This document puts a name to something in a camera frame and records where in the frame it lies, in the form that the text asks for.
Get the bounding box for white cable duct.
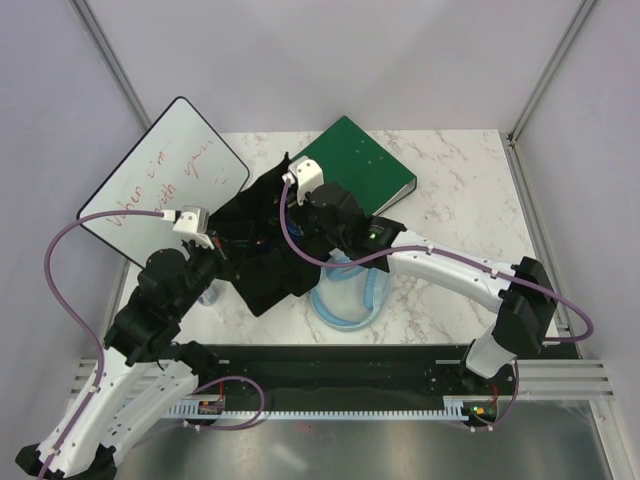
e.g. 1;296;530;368
162;398;469;422

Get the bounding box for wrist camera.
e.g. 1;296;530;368
282;156;324;205
161;205;215;250

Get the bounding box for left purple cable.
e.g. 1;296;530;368
37;210;176;480

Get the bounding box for corner frame post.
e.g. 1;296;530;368
506;0;600;148
69;0;152;130

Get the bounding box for water bottle near left arm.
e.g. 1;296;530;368
198;286;218;307

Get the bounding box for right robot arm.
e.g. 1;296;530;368
279;184;558;394

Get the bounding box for left corner frame post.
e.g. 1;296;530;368
69;0;152;130

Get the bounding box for water bottle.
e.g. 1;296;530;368
286;222;304;239

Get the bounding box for green ring binder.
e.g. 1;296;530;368
293;116;417;215

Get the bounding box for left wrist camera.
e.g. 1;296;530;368
161;205;215;250

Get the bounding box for light blue headphones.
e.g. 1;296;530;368
309;250;391;332

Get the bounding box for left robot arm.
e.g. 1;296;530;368
16;242;229;479

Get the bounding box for black canvas bag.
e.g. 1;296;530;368
208;154;320;317

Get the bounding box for right corner frame post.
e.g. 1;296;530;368
506;0;600;148

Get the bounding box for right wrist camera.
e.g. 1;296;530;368
282;156;324;205

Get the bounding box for white whiteboard red writing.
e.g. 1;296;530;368
77;97;250;267

